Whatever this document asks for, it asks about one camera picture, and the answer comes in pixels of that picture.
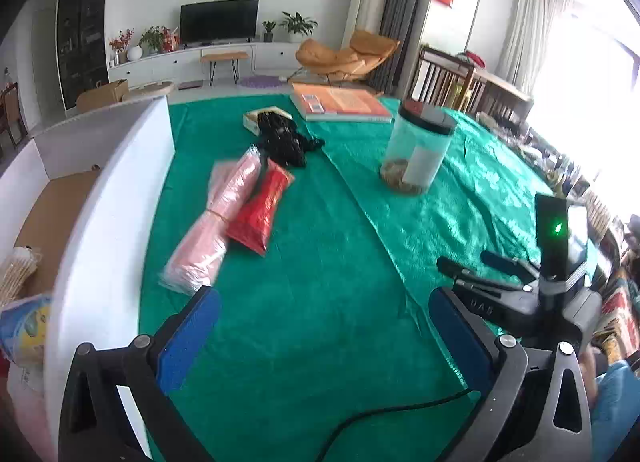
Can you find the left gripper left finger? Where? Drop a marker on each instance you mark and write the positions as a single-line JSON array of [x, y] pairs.
[[94, 425]]

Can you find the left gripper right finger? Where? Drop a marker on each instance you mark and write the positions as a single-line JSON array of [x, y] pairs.
[[533, 404]]

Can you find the blue yellow trash bag roll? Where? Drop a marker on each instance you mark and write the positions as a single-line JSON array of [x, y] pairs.
[[23, 330]]

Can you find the bag of cotton swabs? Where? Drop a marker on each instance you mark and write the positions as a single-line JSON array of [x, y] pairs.
[[21, 263]]

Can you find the pink face mask pack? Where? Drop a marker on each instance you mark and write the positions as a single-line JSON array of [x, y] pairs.
[[198, 257]]

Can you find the red plastic packet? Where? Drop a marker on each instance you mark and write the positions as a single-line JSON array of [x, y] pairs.
[[252, 225]]

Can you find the yellow tissue pack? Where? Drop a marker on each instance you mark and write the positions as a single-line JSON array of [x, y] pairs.
[[251, 120]]

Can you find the clear jar black lid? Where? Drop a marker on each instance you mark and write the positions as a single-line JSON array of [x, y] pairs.
[[420, 139]]

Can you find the green satin tablecloth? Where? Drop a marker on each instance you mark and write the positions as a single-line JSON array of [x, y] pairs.
[[323, 349]]

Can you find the orange book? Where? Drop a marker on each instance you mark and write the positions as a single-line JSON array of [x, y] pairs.
[[318, 103]]

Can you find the white cardboard storage box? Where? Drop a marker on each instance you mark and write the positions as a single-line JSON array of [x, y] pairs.
[[84, 192]]

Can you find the orange lounge chair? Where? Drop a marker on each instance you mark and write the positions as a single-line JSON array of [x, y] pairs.
[[364, 53]]

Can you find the white tv cabinet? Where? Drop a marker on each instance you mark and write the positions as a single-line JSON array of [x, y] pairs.
[[275, 59]]

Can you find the green potted plant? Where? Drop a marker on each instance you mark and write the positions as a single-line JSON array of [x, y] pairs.
[[297, 26]]

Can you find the grey curtain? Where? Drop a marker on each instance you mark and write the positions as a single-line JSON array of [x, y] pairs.
[[402, 21]]

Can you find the small wooden bench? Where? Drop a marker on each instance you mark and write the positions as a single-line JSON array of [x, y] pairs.
[[233, 58]]

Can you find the brown cardboard box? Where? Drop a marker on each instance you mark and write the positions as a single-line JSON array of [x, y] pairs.
[[103, 96]]

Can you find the black television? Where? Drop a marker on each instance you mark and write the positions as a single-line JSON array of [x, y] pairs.
[[218, 20]]

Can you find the black display cabinet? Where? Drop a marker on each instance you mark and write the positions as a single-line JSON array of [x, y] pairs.
[[80, 48]]

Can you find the red flower vase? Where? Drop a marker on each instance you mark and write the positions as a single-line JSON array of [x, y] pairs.
[[120, 44]]

